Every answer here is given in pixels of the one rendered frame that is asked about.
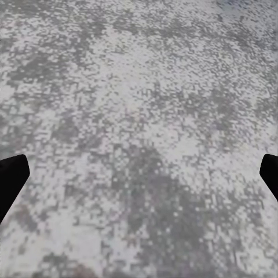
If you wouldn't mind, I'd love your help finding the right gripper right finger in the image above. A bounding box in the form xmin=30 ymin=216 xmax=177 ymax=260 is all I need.
xmin=259 ymin=154 xmax=278 ymax=201

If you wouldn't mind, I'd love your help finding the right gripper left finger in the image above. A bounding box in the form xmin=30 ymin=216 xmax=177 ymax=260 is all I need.
xmin=0 ymin=154 xmax=30 ymax=223

